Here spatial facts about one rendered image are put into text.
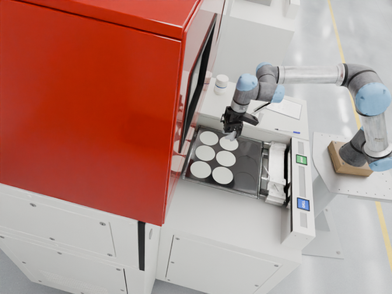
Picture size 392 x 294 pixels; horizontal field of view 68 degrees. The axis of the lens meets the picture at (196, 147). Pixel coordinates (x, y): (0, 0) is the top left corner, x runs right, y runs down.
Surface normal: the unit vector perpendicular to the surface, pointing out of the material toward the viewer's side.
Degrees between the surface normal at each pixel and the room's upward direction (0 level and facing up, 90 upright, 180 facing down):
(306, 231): 0
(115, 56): 90
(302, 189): 0
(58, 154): 90
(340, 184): 0
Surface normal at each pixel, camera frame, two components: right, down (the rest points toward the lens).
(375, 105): -0.11, 0.65
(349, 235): 0.14, -0.66
